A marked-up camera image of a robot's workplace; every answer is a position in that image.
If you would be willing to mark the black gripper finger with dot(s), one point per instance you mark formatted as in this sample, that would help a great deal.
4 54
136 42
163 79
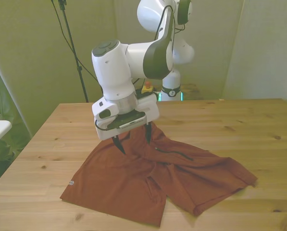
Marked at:
149 133
118 144

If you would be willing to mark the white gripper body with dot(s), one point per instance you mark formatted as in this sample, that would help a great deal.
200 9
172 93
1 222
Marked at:
148 108

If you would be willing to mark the rust red shorts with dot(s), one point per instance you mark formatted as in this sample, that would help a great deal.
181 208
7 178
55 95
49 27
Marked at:
133 183

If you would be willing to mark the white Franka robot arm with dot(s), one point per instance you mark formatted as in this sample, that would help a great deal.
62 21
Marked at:
114 72

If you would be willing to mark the yellow emergency stop button box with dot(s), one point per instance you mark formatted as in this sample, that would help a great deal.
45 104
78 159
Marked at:
147 89

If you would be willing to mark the black tripod stand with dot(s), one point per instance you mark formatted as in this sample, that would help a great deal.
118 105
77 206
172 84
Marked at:
72 45

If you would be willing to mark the translucent green plastic sheet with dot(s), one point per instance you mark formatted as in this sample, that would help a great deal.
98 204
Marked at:
1 149

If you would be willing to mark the white slanted frame pole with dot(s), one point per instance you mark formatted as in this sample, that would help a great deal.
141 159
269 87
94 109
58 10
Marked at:
11 96

